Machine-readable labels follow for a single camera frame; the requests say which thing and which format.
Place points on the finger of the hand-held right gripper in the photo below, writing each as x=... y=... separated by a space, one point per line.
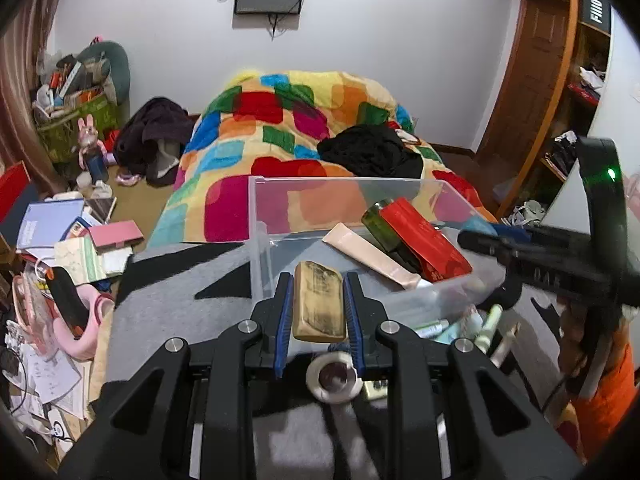
x=482 y=245
x=512 y=232

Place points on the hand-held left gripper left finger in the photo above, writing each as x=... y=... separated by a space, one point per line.
x=285 y=325

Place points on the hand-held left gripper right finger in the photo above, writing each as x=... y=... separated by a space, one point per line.
x=352 y=325

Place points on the tan rectangular box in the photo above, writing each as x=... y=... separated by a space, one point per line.
x=317 y=305

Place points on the red rectangular box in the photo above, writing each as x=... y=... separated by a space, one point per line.
x=425 y=245

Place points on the white tape roll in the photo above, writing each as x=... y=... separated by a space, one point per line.
x=315 y=380

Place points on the pink cosmetic tube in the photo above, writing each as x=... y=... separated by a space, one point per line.
x=365 y=255

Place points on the pale green slim bottle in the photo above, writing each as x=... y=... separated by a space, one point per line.
x=487 y=327

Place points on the teal cosmetic tube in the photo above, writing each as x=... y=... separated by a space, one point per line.
x=457 y=327

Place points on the slim white stick tube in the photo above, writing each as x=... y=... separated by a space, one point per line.
x=505 y=345

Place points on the dark green bottle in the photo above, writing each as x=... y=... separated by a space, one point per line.
x=372 y=222

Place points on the clear plastic storage bin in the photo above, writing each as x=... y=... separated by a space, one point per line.
x=300 y=210

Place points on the person's right forearm orange sleeve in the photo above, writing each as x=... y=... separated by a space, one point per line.
x=605 y=405

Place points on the person's right hand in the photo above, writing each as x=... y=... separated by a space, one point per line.
x=572 y=340

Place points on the white sneakers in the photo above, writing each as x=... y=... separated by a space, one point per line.
x=530 y=212

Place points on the wooden shelf unit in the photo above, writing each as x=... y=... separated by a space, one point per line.
x=572 y=110

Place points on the white wardrobe panel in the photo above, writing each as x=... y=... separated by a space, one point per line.
x=620 y=85

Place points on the grey black patterned blanket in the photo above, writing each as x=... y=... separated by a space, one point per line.
x=165 y=310

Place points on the wooden door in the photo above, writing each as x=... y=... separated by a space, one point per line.
x=530 y=70

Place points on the small white case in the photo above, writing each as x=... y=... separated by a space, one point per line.
x=407 y=136

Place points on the black garment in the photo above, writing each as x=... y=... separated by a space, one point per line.
x=370 y=152

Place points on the black box white print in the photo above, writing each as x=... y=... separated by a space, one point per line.
x=596 y=12

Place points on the pink flat box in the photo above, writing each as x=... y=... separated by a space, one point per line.
x=117 y=235

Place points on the colourful patchwork blanket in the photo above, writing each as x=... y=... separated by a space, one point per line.
x=280 y=130

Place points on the pink and black device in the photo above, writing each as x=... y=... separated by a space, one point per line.
x=80 y=347

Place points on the cream green book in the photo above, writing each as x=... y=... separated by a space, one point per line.
x=80 y=260

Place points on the pink slippers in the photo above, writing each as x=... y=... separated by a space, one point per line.
x=126 y=178

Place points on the silver tablet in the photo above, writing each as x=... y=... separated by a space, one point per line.
x=102 y=207

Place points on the dark purple clothes pile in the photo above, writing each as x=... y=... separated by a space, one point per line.
x=150 y=130

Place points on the pile of white papers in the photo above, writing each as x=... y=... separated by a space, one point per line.
x=50 y=380

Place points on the clear pink pouch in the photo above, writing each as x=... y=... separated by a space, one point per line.
x=30 y=310

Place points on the pale blue book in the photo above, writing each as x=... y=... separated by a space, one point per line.
x=47 y=222

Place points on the pink rabbit toy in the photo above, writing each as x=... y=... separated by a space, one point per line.
x=91 y=140

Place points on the green basket with clutter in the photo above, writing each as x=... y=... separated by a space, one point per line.
x=65 y=130

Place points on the red flat box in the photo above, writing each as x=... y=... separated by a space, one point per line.
x=12 y=190

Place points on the grey-green neck pillow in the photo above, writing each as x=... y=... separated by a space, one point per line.
x=117 y=67

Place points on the brown curtain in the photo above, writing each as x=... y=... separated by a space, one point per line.
x=17 y=110

